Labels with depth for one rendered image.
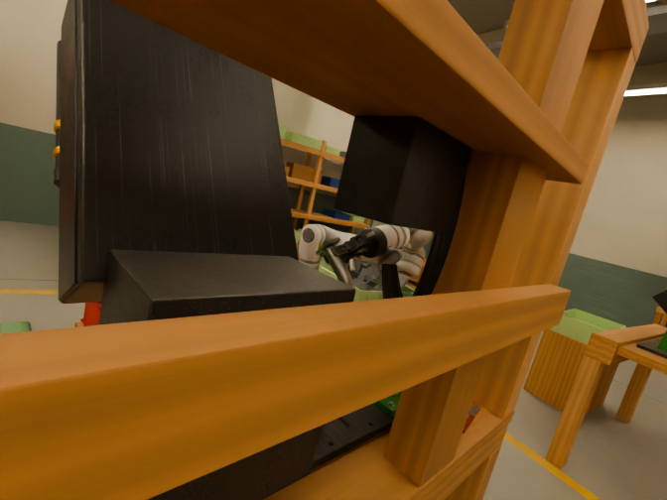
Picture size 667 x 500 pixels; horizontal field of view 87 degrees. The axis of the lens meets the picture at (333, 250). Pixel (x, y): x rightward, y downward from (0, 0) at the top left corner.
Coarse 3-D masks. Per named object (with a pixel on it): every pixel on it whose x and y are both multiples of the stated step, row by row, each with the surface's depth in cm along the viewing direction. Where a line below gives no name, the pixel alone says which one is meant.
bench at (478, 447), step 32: (480, 416) 95; (512, 416) 102; (352, 448) 72; (384, 448) 74; (480, 448) 89; (320, 480) 62; (352, 480) 64; (384, 480) 66; (448, 480) 77; (480, 480) 100
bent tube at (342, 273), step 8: (328, 240) 78; (336, 240) 79; (320, 248) 80; (328, 248) 79; (328, 256) 79; (336, 256) 78; (336, 264) 78; (344, 264) 79; (336, 272) 78; (344, 272) 77; (344, 280) 77
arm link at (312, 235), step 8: (312, 224) 144; (304, 232) 145; (312, 232) 143; (320, 232) 143; (304, 240) 145; (312, 240) 143; (320, 240) 144; (304, 248) 145; (312, 248) 144; (304, 256) 146; (312, 256) 145; (320, 256) 149
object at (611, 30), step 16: (608, 0) 68; (624, 0) 68; (640, 0) 75; (608, 16) 72; (624, 16) 71; (640, 16) 78; (608, 32) 77; (624, 32) 76; (640, 32) 82; (592, 48) 85; (608, 48) 83; (624, 48) 82; (640, 48) 86
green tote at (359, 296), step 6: (324, 264) 221; (330, 264) 224; (324, 270) 190; (330, 270) 225; (330, 276) 185; (378, 282) 213; (354, 288) 166; (408, 288) 192; (360, 294) 163; (366, 294) 165; (372, 294) 167; (378, 294) 169; (354, 300) 166; (360, 300) 164; (366, 300) 166
